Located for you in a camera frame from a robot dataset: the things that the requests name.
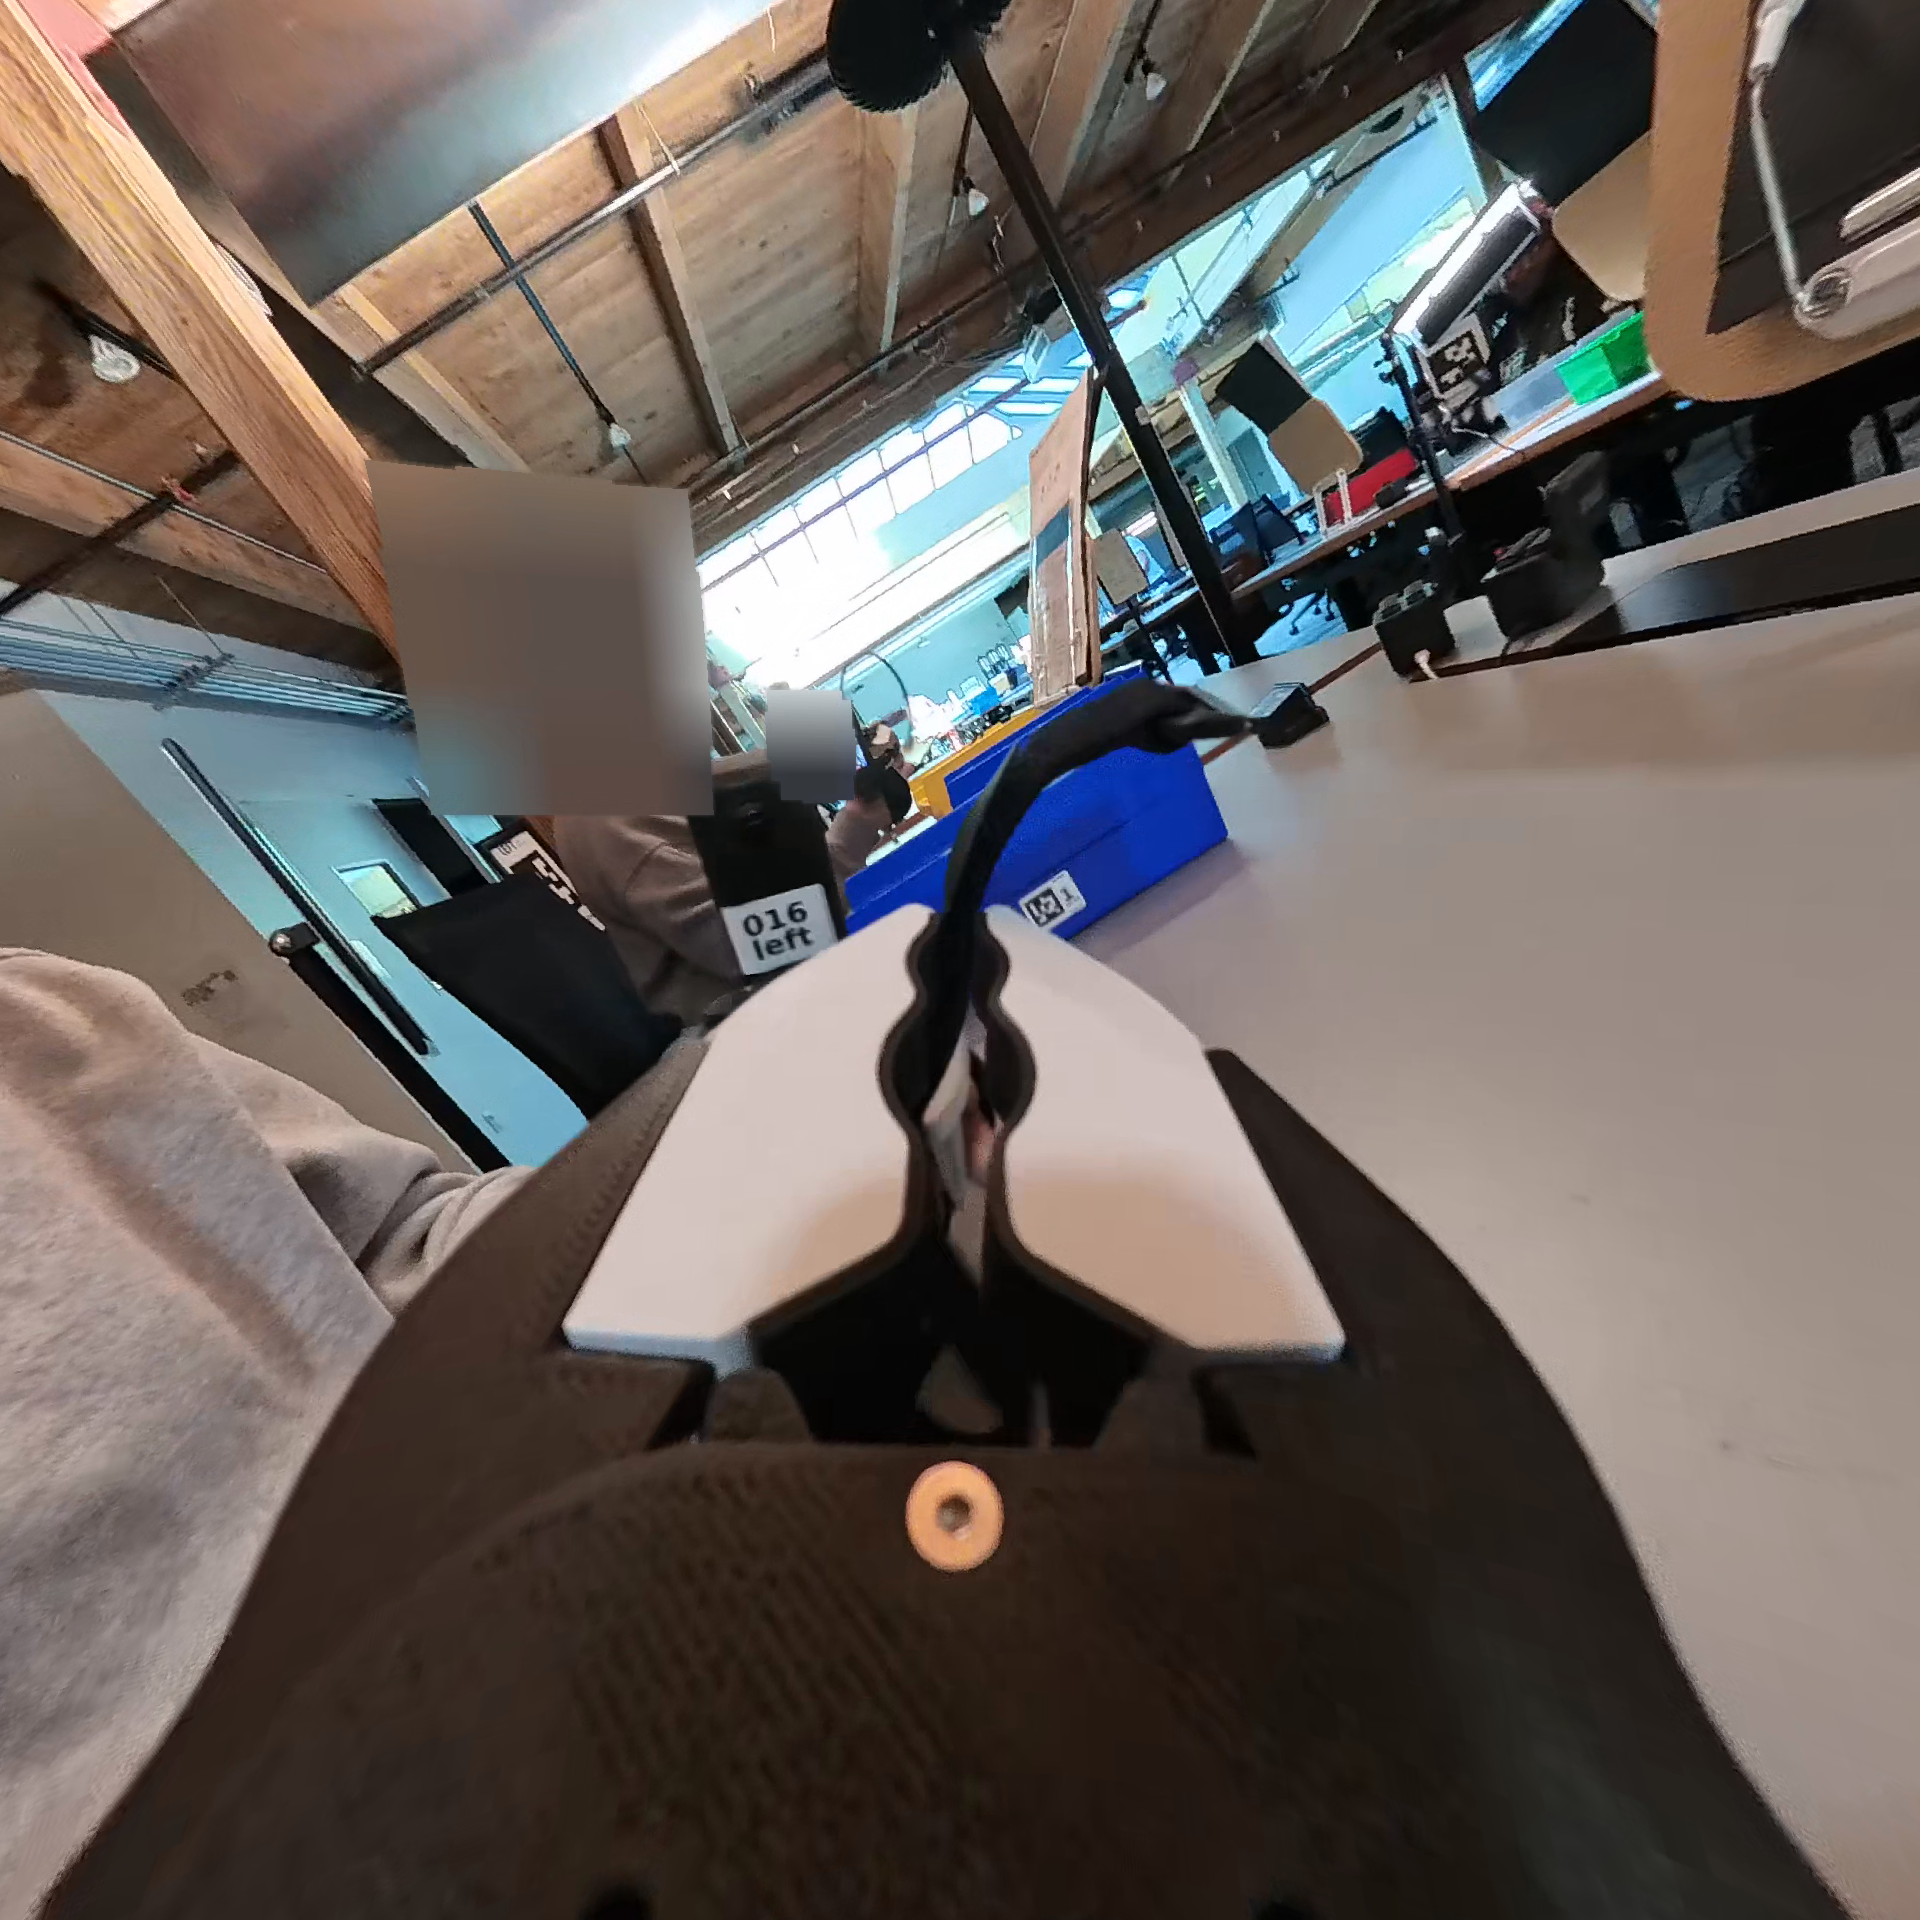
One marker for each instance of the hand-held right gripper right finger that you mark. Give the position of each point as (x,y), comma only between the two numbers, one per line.
(1154,1170)

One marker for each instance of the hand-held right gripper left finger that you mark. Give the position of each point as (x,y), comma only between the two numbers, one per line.
(780,1155)

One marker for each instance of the person's left forearm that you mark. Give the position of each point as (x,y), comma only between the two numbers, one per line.
(404,1215)

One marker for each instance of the grey desk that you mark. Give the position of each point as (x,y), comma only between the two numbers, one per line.
(1575,973)

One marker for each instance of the black desk mat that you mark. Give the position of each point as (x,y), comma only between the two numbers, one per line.
(1769,592)

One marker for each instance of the yellow storage bin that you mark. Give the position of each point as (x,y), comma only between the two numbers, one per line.
(945,779)

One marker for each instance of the black office chair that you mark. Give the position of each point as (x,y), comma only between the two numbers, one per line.
(510,991)

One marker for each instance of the blue storage bin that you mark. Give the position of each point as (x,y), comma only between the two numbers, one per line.
(1108,826)

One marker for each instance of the wooden sign board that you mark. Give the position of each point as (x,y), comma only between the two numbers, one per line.
(1065,570)

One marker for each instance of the black power adapter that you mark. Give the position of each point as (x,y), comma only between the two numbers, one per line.
(1292,714)

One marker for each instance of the black pole stand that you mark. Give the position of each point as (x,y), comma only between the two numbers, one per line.
(1080,300)

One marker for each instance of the person's grey sweatshirt torso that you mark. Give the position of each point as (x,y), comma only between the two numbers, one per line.
(136,1348)

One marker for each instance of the black charging dock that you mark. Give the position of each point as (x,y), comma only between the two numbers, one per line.
(1546,585)

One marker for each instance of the wooden workbench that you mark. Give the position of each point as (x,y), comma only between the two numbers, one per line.
(1500,451)

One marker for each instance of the black white marker board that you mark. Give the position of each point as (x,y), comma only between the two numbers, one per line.
(1463,368)

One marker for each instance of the wooden post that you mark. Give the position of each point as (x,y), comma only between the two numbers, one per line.
(180,300)

